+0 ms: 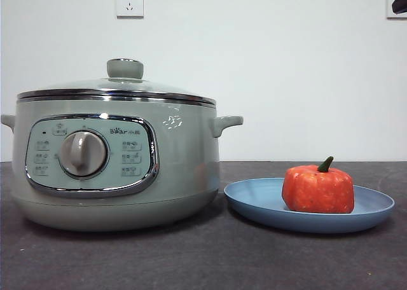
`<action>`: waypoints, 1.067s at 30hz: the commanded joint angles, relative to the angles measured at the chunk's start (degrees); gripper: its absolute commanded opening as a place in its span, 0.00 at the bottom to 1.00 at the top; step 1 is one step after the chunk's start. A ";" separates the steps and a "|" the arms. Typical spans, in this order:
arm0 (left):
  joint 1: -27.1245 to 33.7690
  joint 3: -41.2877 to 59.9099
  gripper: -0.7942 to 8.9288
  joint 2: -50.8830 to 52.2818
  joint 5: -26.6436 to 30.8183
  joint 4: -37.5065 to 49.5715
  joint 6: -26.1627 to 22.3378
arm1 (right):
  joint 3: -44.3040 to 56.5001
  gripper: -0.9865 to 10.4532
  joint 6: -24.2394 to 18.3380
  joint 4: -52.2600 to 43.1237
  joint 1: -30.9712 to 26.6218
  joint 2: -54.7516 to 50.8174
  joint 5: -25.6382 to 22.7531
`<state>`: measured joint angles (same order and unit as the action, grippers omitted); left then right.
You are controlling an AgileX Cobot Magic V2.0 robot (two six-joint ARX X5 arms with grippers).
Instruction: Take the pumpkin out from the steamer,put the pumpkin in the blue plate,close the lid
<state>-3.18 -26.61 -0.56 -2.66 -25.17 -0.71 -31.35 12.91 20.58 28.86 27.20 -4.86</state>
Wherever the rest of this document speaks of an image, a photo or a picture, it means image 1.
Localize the pale green electric steamer pot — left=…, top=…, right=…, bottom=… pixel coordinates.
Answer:
left=1, top=97, right=245, bottom=233

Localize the orange pumpkin with green stem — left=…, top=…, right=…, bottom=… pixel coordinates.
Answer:
left=282, top=156, right=355, bottom=214

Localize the glass lid with green knob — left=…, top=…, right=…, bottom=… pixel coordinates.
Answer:
left=16, top=58, right=216, bottom=108

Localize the blue plate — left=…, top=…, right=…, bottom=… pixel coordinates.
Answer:
left=223, top=177, right=396, bottom=234

